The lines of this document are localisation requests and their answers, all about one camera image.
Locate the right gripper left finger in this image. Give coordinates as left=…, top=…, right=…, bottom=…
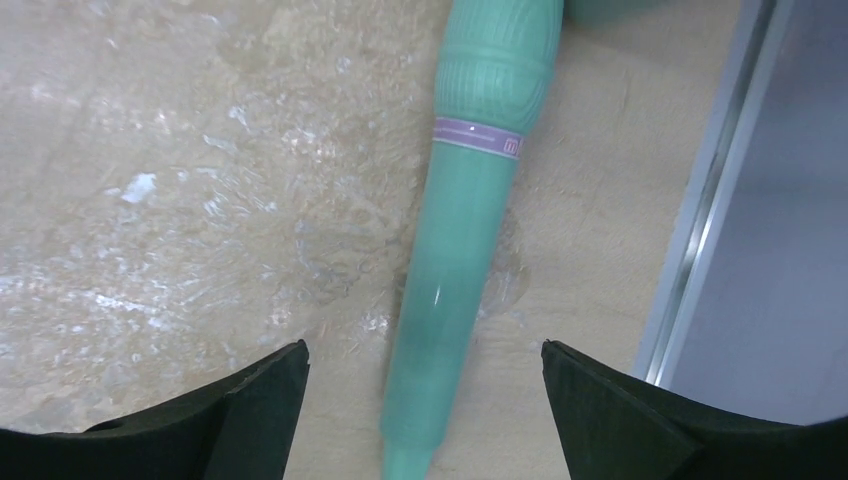
left=1, top=340, right=310, bottom=479

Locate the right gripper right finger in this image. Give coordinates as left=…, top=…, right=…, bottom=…
left=541, top=341, right=847, bottom=480

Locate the mint green microphone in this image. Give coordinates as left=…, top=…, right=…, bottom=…
left=380, top=0, right=564, bottom=480

